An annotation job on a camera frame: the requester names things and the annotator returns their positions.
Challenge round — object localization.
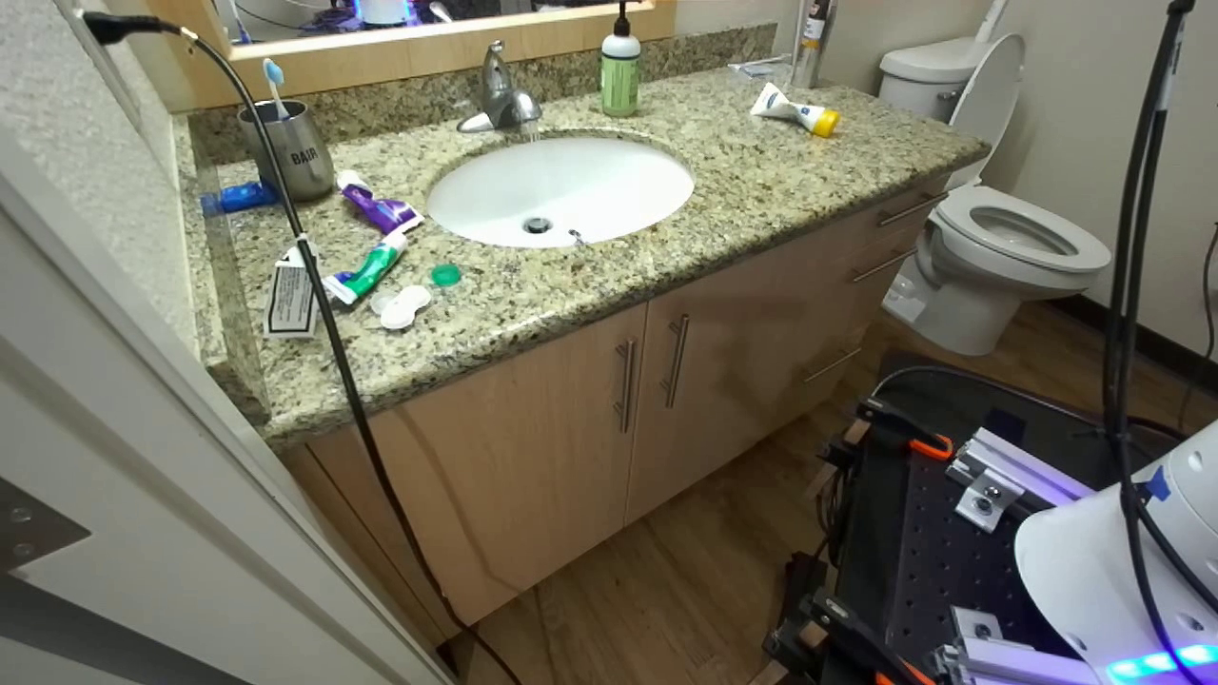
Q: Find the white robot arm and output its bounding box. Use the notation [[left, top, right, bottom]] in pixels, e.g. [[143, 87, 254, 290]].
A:
[[1012, 422, 1218, 685]]

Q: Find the white oval sink basin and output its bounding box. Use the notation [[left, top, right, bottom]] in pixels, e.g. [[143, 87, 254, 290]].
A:
[[426, 135, 698, 253]]

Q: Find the white toilet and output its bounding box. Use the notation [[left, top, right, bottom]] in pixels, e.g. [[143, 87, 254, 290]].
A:
[[878, 34, 1113, 360]]

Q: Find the blue white toothbrush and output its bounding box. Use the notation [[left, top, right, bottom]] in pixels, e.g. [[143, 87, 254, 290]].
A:
[[259, 56, 289, 124]]

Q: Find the grey metal toothbrush cup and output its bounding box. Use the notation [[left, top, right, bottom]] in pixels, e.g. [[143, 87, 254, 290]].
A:
[[235, 101, 336, 203]]

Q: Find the purple toothpaste tube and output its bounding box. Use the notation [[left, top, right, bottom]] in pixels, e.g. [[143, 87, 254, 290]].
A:
[[336, 171, 422, 235]]

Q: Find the wooden vanity cabinet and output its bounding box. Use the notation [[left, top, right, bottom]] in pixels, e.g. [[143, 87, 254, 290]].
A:
[[287, 183, 941, 645]]

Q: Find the green soap pump bottle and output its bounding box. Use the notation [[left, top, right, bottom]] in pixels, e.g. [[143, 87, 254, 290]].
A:
[[601, 0, 643, 117]]

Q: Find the black power cable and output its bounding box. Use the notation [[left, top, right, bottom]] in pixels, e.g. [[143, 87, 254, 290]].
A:
[[80, 4, 524, 685]]

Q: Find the black robot cart table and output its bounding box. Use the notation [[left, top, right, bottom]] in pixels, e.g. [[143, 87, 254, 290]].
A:
[[760, 354, 1203, 685]]

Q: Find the white door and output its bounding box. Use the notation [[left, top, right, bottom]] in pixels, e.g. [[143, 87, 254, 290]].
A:
[[0, 145, 449, 685]]

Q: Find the green round cap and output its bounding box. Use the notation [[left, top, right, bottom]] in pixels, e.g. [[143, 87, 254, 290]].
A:
[[429, 262, 464, 290]]

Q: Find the white floss container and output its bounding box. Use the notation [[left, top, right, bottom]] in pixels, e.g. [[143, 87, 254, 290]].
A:
[[377, 286, 434, 330]]

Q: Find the wood framed mirror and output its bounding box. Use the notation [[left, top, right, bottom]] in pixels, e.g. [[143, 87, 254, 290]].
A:
[[143, 0, 676, 97]]

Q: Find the blue flat object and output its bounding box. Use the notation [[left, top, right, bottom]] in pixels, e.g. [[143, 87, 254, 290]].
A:
[[203, 183, 279, 217]]

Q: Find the green toothpaste tube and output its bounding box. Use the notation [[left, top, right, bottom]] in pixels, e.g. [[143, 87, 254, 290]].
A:
[[324, 234, 406, 309]]

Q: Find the white grey small tube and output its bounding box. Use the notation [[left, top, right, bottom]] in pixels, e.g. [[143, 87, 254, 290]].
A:
[[263, 248, 316, 340]]

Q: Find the white tube yellow cap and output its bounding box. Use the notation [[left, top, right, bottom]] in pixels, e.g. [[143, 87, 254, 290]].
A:
[[749, 84, 842, 136]]

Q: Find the chrome sink faucet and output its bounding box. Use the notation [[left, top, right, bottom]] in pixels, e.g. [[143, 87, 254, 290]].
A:
[[459, 39, 539, 135]]

